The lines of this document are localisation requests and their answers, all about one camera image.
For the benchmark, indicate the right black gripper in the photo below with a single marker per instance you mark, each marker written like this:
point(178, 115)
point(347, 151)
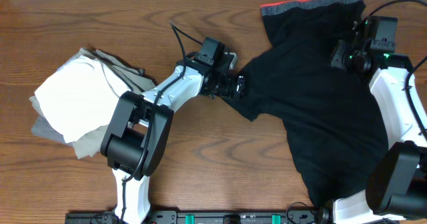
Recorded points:
point(338, 54)

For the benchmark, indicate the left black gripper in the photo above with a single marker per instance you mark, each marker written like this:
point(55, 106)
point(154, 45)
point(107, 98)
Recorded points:
point(231, 80)

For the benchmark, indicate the black shorts red waistband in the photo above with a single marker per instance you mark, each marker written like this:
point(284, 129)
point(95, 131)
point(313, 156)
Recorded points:
point(303, 19)

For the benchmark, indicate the black t-shirt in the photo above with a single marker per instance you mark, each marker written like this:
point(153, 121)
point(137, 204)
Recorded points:
point(334, 127)

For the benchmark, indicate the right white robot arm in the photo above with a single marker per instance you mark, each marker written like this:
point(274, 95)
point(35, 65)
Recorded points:
point(395, 188)

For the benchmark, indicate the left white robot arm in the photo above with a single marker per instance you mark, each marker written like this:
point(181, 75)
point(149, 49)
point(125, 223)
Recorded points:
point(135, 140)

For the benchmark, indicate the beige folded cloth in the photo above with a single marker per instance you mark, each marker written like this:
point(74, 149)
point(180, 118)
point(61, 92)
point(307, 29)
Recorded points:
point(126, 74)

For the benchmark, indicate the white folded cloth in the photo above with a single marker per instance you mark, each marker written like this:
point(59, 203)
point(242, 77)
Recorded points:
point(80, 97)

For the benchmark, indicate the grey folded cloth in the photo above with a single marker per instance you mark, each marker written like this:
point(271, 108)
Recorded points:
point(42, 128)

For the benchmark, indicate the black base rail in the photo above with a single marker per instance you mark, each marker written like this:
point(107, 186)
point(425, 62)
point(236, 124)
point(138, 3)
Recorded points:
point(174, 217)

